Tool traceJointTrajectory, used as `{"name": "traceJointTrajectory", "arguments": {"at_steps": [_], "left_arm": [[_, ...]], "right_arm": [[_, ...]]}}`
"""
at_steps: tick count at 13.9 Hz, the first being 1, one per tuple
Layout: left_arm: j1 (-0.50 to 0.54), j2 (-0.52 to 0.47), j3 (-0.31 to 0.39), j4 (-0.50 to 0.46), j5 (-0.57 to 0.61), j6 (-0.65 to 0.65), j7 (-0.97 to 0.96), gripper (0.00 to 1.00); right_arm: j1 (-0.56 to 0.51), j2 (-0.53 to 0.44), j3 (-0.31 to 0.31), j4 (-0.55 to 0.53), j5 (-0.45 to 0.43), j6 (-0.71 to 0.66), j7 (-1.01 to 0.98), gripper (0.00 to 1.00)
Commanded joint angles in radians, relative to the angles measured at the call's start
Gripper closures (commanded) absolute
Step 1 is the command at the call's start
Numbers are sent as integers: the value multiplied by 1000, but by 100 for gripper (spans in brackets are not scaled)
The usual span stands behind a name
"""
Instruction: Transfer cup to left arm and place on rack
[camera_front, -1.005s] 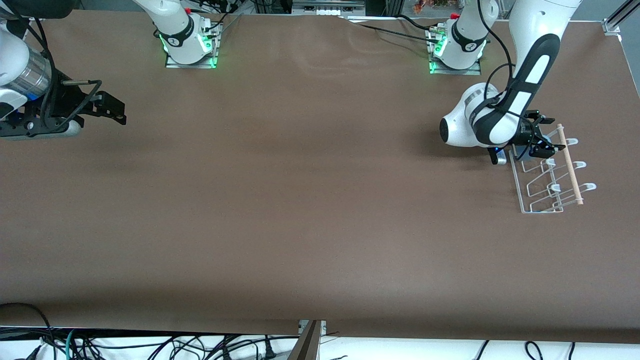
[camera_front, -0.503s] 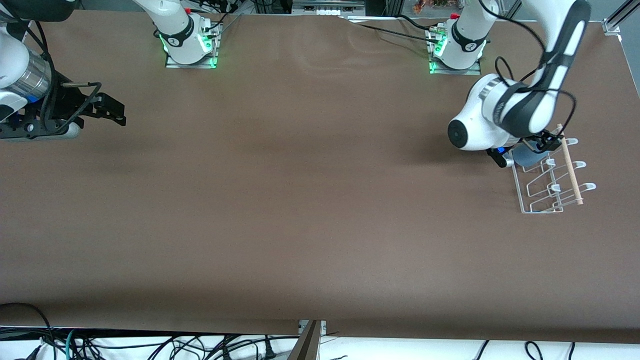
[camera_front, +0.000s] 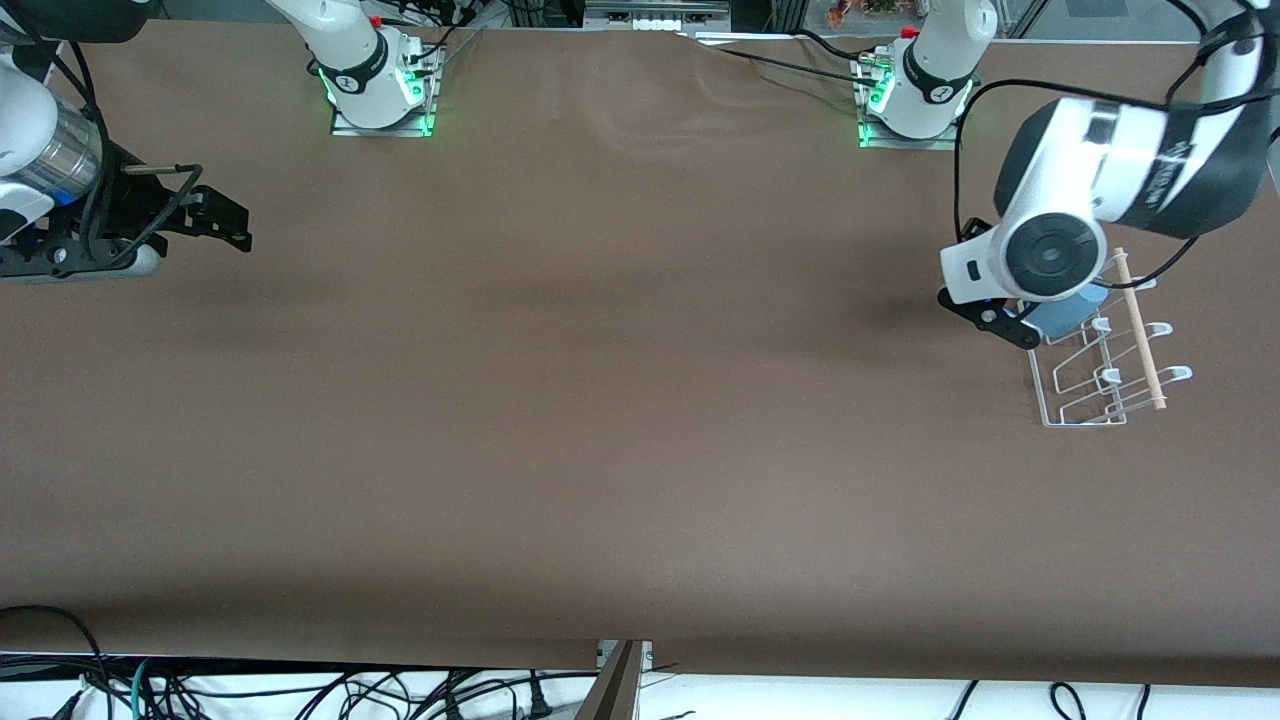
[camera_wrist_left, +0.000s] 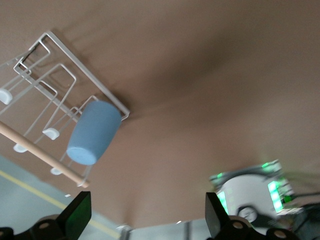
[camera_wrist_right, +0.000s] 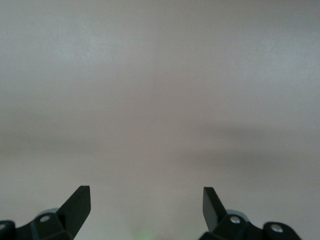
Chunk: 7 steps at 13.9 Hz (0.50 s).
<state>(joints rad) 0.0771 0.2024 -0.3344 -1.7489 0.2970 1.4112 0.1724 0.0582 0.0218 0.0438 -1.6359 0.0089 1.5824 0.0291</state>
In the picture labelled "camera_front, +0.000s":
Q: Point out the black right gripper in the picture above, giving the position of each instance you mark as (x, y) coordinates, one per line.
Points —
(128, 195)

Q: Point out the blue plastic cup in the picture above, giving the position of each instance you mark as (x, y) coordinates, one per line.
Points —
(1065, 315)

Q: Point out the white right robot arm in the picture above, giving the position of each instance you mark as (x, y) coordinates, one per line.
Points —
(25, 110)

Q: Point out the wooden rack rod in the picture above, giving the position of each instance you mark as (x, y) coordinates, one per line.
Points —
(1145, 350)

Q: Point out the white power strip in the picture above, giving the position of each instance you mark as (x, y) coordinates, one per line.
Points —
(655, 24)

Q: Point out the brown wooden beam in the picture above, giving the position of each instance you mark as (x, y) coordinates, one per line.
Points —
(615, 690)

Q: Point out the black power plug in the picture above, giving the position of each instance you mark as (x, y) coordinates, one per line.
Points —
(540, 705)

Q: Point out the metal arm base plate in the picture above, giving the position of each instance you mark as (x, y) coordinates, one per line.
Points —
(345, 128)
(880, 142)

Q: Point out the metal table bracket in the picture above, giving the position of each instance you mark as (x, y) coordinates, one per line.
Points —
(604, 655)

